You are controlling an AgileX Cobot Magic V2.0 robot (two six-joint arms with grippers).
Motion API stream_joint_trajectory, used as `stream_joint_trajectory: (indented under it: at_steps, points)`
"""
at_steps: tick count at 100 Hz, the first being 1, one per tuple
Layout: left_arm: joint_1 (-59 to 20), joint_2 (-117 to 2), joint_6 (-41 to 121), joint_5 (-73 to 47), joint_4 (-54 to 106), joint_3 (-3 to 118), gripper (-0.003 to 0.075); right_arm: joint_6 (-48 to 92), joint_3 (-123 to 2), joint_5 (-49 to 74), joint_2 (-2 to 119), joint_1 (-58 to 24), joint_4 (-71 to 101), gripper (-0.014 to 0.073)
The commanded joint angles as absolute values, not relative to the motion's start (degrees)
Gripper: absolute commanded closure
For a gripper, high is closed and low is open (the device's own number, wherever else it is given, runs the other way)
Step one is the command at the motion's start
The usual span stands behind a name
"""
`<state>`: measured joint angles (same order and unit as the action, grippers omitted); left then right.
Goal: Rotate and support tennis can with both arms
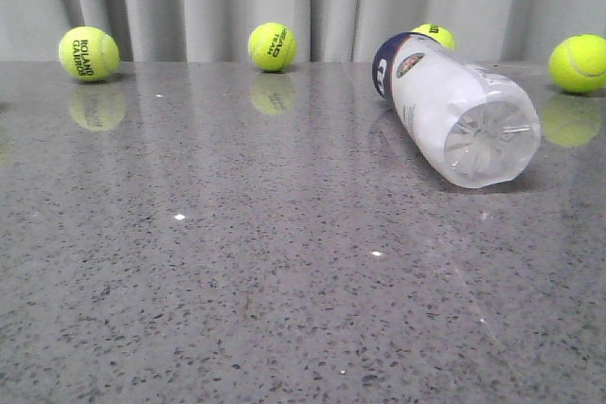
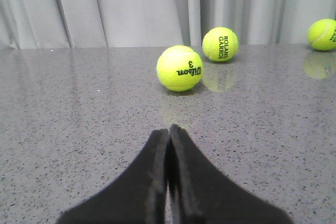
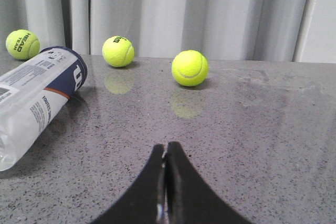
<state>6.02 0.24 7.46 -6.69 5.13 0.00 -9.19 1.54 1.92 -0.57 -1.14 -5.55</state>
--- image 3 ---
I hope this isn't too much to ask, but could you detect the grey pleated curtain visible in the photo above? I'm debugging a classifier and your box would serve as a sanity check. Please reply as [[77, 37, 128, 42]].
[[1, 0, 335, 63]]

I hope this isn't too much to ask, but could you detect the plain yellow tennis ball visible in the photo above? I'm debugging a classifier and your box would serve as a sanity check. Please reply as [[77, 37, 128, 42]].
[[172, 50, 209, 87]]

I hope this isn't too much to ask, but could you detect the white blue tennis ball can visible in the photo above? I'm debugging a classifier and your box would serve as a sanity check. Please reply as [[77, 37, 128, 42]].
[[1, 46, 88, 171]]

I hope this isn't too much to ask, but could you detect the Head Team tennis ball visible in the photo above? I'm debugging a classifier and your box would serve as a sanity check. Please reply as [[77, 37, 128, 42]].
[[6, 29, 40, 60]]

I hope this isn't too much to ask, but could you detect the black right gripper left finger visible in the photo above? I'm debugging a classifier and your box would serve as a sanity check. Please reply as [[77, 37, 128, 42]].
[[92, 144, 165, 223]]

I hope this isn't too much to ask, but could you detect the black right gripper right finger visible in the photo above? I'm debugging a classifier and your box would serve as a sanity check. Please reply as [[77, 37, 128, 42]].
[[166, 142, 250, 223]]

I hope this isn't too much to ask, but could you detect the Wilson 1 tennis ball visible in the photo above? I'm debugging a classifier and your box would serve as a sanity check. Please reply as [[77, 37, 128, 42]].
[[102, 36, 135, 68]]

